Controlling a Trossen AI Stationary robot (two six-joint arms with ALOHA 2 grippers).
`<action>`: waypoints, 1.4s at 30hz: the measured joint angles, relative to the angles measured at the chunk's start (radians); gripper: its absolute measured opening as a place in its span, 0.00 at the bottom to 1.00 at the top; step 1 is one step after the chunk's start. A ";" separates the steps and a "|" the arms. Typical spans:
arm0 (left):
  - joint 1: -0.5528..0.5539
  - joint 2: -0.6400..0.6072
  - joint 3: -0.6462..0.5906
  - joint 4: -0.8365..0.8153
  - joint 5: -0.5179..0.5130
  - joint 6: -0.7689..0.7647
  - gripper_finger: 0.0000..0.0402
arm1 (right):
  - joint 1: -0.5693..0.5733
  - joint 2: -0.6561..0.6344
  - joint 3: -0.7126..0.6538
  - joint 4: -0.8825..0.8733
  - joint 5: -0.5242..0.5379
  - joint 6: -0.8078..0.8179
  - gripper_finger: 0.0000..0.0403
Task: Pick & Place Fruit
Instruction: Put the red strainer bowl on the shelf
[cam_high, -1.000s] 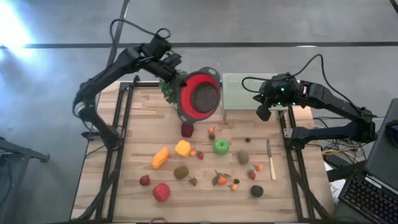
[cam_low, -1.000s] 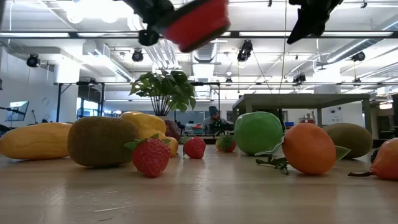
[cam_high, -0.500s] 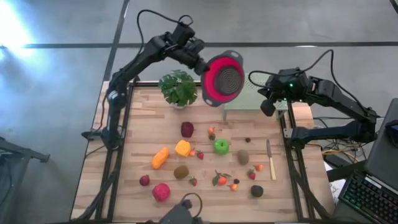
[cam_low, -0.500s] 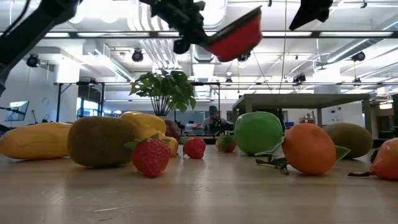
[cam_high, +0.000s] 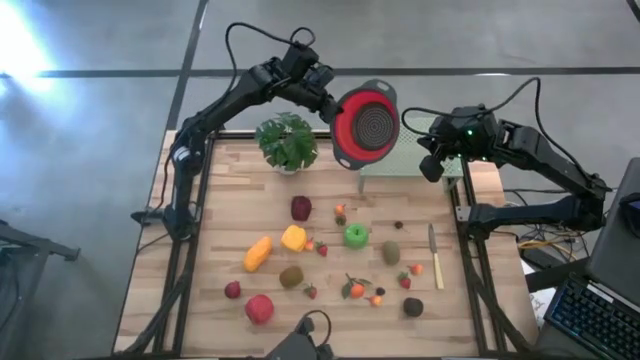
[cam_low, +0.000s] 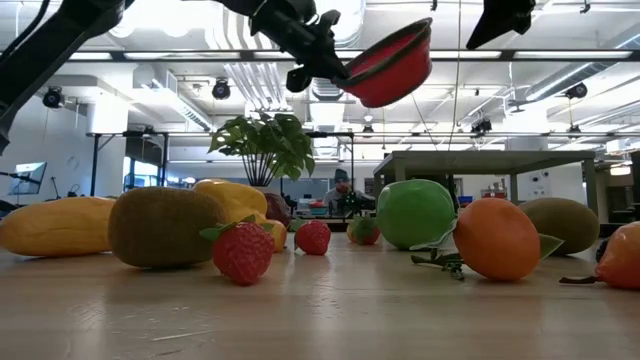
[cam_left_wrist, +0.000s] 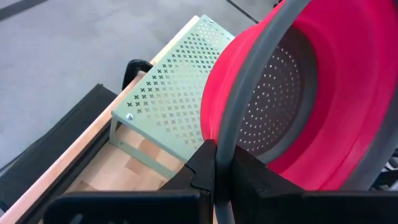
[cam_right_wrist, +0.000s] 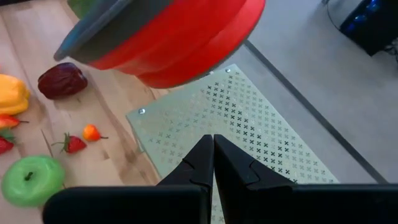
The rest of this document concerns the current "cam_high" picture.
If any red and grey colander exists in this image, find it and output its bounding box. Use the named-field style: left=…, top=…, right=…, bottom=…
left=329, top=78, right=401, bottom=171

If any tangerine with green leaves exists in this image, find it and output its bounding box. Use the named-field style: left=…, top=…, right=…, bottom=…
left=341, top=272, right=373, bottom=301

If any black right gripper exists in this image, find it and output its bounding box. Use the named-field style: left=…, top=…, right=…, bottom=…
left=416, top=112, right=501, bottom=184

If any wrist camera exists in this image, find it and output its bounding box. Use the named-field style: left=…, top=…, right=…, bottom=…
left=447, top=104, right=497, bottom=132
left=281, top=44, right=320, bottom=81

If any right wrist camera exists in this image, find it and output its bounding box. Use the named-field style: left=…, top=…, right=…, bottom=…
left=447, top=104, right=497, bottom=132

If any knife with cream handle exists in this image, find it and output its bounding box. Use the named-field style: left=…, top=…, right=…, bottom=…
left=427, top=223, right=445, bottom=291

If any black aluminium table frame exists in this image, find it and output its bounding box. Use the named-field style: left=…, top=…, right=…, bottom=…
left=113, top=127, right=539, bottom=360

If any black side desk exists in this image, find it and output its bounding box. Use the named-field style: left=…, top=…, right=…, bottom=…
left=524, top=257, right=601, bottom=294

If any black camera on mount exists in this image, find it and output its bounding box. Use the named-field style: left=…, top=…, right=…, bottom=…
left=264, top=308, right=335, bottom=360

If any brown kiwi fruit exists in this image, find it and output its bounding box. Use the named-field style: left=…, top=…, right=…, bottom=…
left=382, top=240, right=402, bottom=267
left=278, top=265, right=305, bottom=289

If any black floor cable bundle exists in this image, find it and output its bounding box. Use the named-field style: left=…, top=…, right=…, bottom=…
left=502, top=187, right=621, bottom=251

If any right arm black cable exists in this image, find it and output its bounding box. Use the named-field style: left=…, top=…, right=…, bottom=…
left=399, top=76, right=611, bottom=194

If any dark grey metal bench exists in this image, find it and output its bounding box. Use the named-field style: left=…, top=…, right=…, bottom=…
left=0, top=219, right=81, bottom=360

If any white paper sheet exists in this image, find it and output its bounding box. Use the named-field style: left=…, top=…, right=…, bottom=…
left=519, top=259, right=557, bottom=329

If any orange carrot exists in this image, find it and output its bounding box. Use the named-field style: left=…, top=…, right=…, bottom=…
left=243, top=236, right=274, bottom=274

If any green apple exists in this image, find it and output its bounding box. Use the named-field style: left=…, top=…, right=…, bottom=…
left=342, top=223, right=370, bottom=250

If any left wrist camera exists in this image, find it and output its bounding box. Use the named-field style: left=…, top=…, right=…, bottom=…
left=281, top=44, right=320, bottom=81

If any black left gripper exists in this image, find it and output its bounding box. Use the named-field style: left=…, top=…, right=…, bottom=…
left=274, top=63, right=343, bottom=125

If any large red fruit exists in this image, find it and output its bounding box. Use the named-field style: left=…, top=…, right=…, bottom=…
left=244, top=293, right=275, bottom=326

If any potted green plant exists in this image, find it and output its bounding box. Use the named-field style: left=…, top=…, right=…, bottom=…
left=254, top=111, right=320, bottom=176

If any yellow bell pepper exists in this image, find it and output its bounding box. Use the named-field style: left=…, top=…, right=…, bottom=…
left=280, top=224, right=308, bottom=253

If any dark red apple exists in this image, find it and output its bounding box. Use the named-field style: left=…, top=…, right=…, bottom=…
left=290, top=195, right=313, bottom=222

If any yellow cable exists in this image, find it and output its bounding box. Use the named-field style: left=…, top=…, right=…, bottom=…
left=517, top=238, right=601, bottom=251

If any green perforated metal shelf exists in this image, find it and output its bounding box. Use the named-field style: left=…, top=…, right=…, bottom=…
left=358, top=117, right=465, bottom=194

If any dark avocado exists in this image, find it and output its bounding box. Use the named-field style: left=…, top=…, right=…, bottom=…
left=402, top=297, right=425, bottom=318

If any black power brick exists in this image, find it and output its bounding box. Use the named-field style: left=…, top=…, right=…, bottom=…
left=520, top=247, right=556, bottom=271

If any laptop with backlit keyboard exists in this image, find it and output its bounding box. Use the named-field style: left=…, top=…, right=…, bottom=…
left=534, top=157, right=640, bottom=360

